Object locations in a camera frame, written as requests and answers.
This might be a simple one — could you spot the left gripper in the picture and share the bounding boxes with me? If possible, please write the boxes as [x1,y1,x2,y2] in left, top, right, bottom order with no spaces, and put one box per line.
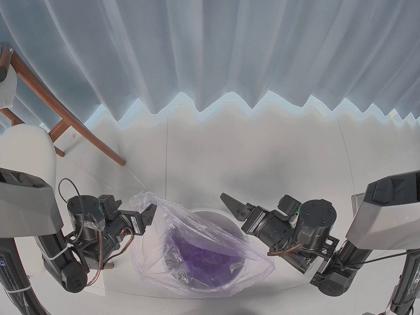
[104,203,158,246]

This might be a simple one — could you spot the white trash bin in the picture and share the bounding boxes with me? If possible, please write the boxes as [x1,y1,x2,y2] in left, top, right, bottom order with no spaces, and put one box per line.
[164,208,248,291]

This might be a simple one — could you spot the wooden chair white cushions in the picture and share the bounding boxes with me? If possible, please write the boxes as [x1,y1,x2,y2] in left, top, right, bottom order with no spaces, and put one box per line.
[0,41,126,270]

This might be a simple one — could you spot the black cable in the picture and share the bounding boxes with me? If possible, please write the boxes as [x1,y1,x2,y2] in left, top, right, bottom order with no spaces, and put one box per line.
[341,252,409,269]
[58,178,81,209]

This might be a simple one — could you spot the purple plastic bag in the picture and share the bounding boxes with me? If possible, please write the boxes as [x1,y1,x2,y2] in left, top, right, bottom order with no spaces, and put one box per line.
[129,192,275,299]

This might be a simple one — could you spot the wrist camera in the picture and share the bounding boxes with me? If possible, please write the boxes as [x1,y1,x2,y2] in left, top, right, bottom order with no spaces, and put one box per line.
[278,194,302,223]
[98,194,123,222]

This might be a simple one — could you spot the white curtain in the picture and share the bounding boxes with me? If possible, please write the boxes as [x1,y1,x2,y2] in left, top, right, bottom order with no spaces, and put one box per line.
[0,0,420,130]

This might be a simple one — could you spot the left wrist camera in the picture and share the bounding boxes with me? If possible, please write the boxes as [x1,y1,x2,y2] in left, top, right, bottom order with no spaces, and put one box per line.
[98,194,123,222]

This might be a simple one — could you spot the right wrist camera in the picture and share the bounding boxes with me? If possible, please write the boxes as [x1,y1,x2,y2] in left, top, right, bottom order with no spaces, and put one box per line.
[278,194,302,223]

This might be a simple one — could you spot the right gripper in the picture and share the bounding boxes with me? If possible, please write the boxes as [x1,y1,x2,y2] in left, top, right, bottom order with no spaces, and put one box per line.
[220,192,297,252]

